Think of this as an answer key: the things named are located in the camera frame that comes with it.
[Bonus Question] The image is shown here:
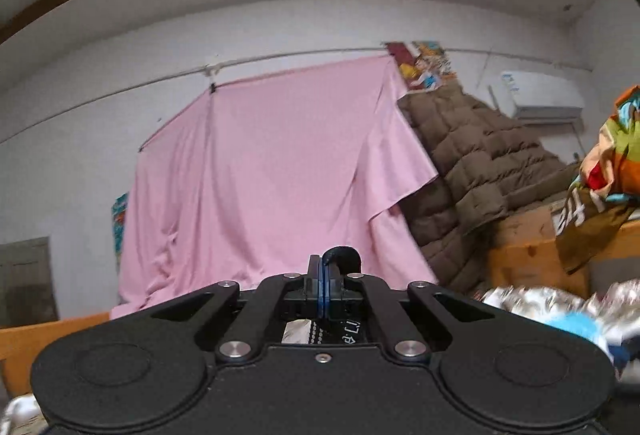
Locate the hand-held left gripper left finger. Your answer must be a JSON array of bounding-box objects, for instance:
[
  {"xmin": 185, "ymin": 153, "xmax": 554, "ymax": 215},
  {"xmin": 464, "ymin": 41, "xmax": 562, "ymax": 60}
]
[{"xmin": 150, "ymin": 255, "xmax": 326, "ymax": 363}]

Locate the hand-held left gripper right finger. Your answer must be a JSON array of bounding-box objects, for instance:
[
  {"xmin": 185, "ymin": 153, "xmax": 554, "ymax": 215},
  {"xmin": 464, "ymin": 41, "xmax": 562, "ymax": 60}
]
[{"xmin": 325, "ymin": 255, "xmax": 493, "ymax": 363}]

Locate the black sock with white print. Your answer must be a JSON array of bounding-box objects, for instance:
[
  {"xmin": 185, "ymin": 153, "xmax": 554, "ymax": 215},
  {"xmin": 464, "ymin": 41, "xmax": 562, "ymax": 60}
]
[{"xmin": 282, "ymin": 245, "xmax": 374, "ymax": 345}]

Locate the pink bed sheet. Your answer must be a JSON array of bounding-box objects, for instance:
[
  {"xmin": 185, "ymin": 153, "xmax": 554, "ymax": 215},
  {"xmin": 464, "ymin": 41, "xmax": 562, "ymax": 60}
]
[{"xmin": 110, "ymin": 55, "xmax": 442, "ymax": 321}]

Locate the brown quilted coat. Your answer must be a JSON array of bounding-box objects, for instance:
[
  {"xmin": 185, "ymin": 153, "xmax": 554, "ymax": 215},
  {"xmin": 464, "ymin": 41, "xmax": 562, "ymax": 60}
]
[{"xmin": 396, "ymin": 82, "xmax": 582, "ymax": 299}]

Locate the floral satin bedspread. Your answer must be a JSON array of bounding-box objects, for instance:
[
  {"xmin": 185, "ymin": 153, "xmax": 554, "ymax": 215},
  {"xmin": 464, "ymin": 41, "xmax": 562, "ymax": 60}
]
[{"xmin": 0, "ymin": 279, "xmax": 640, "ymax": 435}]

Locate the light blue fluffy cloth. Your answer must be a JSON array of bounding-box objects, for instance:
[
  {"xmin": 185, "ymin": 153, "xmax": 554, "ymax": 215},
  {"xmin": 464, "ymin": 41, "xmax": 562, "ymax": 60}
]
[{"xmin": 544, "ymin": 312, "xmax": 617, "ymax": 367}]

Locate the grey door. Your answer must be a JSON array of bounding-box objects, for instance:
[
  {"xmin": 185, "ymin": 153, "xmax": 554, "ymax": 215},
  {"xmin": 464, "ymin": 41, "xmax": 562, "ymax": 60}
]
[{"xmin": 0, "ymin": 236, "xmax": 60, "ymax": 329}]

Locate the white air conditioner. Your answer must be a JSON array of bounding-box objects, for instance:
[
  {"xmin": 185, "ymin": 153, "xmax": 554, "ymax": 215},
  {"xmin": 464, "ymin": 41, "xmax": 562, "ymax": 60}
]
[{"xmin": 487, "ymin": 70, "xmax": 586, "ymax": 122}]

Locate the wooden bed board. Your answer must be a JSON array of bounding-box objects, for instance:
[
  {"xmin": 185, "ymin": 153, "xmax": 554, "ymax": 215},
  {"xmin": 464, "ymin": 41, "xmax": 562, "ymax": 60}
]
[{"xmin": 0, "ymin": 312, "xmax": 112, "ymax": 399}]

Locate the narrow colourful wall poster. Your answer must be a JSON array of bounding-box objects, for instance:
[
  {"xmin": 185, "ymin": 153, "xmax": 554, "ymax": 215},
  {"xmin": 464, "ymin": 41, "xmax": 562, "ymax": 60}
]
[{"xmin": 111, "ymin": 192, "xmax": 130, "ymax": 274}]

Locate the white wall rail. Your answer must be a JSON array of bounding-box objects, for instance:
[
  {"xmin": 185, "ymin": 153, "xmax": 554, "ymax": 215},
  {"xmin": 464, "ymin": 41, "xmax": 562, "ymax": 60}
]
[{"xmin": 0, "ymin": 46, "xmax": 591, "ymax": 143}]

